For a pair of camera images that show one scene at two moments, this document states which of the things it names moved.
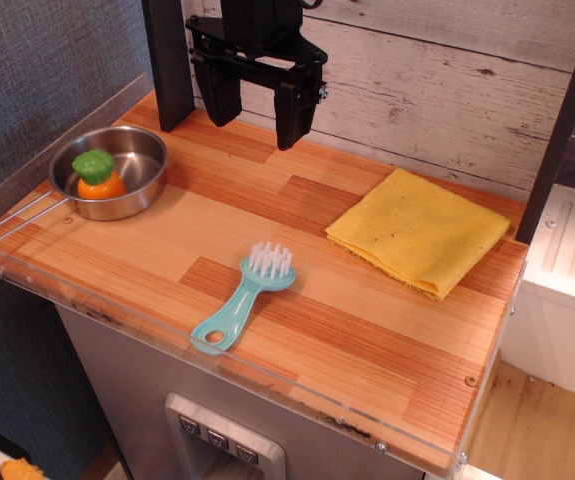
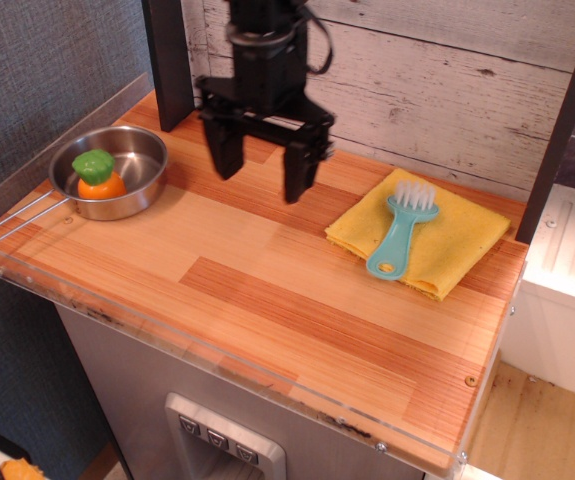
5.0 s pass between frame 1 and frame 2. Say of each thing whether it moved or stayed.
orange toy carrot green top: stayed
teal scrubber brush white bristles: moved
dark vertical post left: stayed
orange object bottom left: stayed
